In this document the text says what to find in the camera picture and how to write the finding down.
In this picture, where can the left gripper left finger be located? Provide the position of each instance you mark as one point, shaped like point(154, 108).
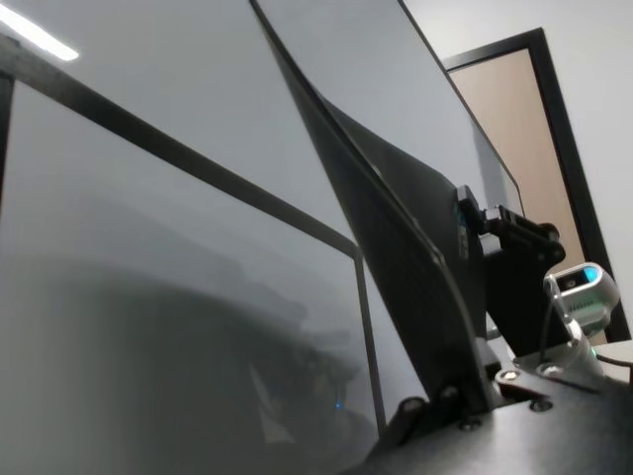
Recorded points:
point(449, 403)

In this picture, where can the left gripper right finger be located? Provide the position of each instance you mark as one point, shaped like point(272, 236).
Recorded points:
point(514, 381)

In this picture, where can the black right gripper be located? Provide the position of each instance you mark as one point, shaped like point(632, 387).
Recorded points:
point(519, 287)

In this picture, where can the black robot print poster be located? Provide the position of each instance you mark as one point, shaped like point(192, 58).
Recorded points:
point(420, 222)

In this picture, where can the brown wooden door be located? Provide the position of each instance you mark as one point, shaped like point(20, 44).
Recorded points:
point(519, 123)

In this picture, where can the black table frame post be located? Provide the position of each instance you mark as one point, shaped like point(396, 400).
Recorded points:
point(371, 346)

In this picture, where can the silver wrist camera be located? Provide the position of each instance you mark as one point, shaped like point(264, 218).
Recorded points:
point(583, 297)

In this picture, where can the brown door with black frame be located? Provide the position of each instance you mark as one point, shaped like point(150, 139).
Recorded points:
point(569, 148)

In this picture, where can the black metal frame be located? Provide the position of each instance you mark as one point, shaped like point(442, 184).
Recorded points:
point(173, 148)

